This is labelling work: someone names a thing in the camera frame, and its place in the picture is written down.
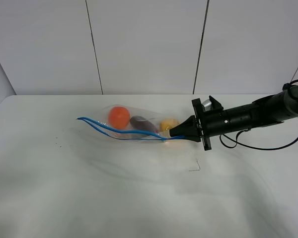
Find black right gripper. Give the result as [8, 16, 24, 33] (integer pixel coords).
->
[169, 96, 227, 151]

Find clear zip bag blue zipper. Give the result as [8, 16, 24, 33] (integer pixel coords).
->
[76, 105, 183, 144]

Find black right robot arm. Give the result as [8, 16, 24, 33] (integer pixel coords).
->
[169, 80, 298, 151]

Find yellow fruit toy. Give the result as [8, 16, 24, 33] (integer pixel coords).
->
[159, 118, 180, 132]

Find purple eggplant toy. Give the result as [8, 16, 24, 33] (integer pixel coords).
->
[130, 116, 158, 133]

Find orange fruit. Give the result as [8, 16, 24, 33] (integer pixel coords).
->
[108, 106, 130, 130]

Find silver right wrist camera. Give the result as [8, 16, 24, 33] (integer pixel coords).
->
[202, 99, 213, 112]

